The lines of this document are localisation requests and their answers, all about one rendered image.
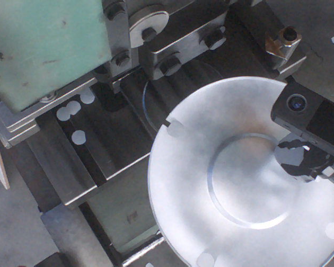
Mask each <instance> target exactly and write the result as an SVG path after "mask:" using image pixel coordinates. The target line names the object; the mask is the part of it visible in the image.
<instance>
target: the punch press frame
mask: <svg viewBox="0 0 334 267"><path fill-rule="evenodd" d="M110 59H112V55H111V50H110V45H109V39H108V33H107V28H106V22H105V19H104V13H103V7H102V2H101V0H0V99H1V100H2V101H3V103H4V104H5V105H6V106H7V107H8V108H9V109H10V110H11V112H12V113H13V114H14V115H15V114H17V113H18V112H20V111H22V110H23V109H25V108H27V107H29V106H30V105H32V104H34V103H36V102H38V101H39V100H41V99H43V98H44V97H46V96H48V95H49V94H51V93H53V92H55V91H56V90H58V89H60V88H62V87H63V86H65V85H67V84H69V83H70V82H72V81H74V80H76V79H78V78H79V77H81V76H83V75H84V74H86V73H88V72H90V71H91V70H93V69H95V68H97V67H99V66H100V65H102V64H104V63H106V62H107V61H109V60H110ZM147 170H148V163H147V164H145V165H144V166H142V167H141V168H139V169H137V170H136V171H134V172H132V173H131V174H129V175H127V176H126V177H124V178H123V179H121V180H120V181H118V182H116V183H115V184H113V185H112V186H110V187H108V188H107V189H105V190H103V191H102V192H100V193H98V194H97V195H95V196H94V197H92V198H90V199H89V200H87V203H88V204H89V206H90V208H91V209H92V211H93V213H94V214H95V216H96V218H97V219H98V221H99V223H100V224H101V226H102V228H103V229H104V231H105V233H106V234H107V236H108V237H109V239H110V241H111V243H112V244H113V246H114V248H115V249H116V251H118V252H120V253H123V252H124V251H126V250H128V249H129V248H131V247H132V246H134V245H135V244H137V243H139V242H140V241H142V240H143V239H146V238H148V237H149V236H151V235H152V234H154V233H155V232H157V231H158V230H159V228H158V226H157V224H156V221H155V219H154V216H153V213H152V209H151V205H150V200H149V197H148V188H147ZM163 242H165V239H164V237H163V235H162V234H161V233H159V234H157V235H156V236H154V237H152V238H151V239H149V240H148V241H146V242H145V243H143V244H142V245H140V246H139V247H137V248H135V249H134V250H132V251H131V252H129V253H128V254H126V255H125V256H123V257H122V258H120V261H121V263H122V264H123V266H124V267H126V266H128V265H129V264H131V263H132V262H134V261H135V260H137V259H138V258H140V257H141V256H143V255H145V254H146V253H148V252H149V251H151V250H152V249H154V248H155V247H157V246H159V245H160V244H162V243H163Z"/></svg>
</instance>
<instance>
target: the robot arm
mask: <svg viewBox="0 0 334 267"><path fill-rule="evenodd" d="M270 117H271V120H272V121H273V122H274V123H276V124H278V125H280V126H282V127H283V128H285V129H287V130H289V131H290V132H291V133H289V134H288V135H287V136H286V137H284V138H283V139H282V140H280V141H279V143H278V145H277V147H276V148H275V150H274V155H275V159H276V161H277V162H278V164H279V165H280V166H281V167H282V168H283V169H284V170H285V171H286V172H287V173H288V174H289V175H290V176H292V177H293V178H294V179H296V180H298V181H300V182H303V183H309V182H311V181H313V182H319V181H320V179H319V178H318V176H319V177H320V178H322V179H328V180H329V181H331V182H332V183H333V184H334V102H332V101H330V100H328V99H326V98H325V97H323V96H321V95H319V94H317V93H316V92H314V91H312V90H310V89H308V88H306V87H305V86H303V85H301V84H299V83H297V82H290V83H288V84H287V85H286V86H285V87H284V89H283V90H282V92H281V93H280V95H279V97H278V98H277V100H276V101H275V103H274V105H273V107H272V110H271V113H270ZM291 148H295V149H291Z"/></svg>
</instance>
